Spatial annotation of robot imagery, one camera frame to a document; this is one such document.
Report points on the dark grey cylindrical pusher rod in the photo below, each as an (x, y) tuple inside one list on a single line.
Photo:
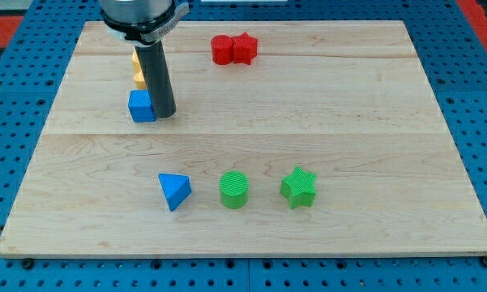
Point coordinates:
[(156, 76)]

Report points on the yellow heart block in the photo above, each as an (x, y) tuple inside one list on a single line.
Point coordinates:
[(138, 77)]

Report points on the blue cube block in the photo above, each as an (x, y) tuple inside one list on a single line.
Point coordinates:
[(140, 106)]

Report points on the red cylinder block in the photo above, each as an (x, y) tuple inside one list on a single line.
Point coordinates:
[(222, 49)]

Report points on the red star block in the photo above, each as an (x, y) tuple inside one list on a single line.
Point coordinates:
[(245, 48)]

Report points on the blue triangle block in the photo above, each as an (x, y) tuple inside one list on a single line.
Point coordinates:
[(176, 188)]

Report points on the green cylinder block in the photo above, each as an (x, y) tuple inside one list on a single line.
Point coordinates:
[(234, 187)]

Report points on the light wooden board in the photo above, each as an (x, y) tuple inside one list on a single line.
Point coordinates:
[(346, 100)]

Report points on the green star block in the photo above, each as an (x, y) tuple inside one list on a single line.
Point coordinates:
[(299, 188)]

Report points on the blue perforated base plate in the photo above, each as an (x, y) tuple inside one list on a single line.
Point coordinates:
[(32, 67)]

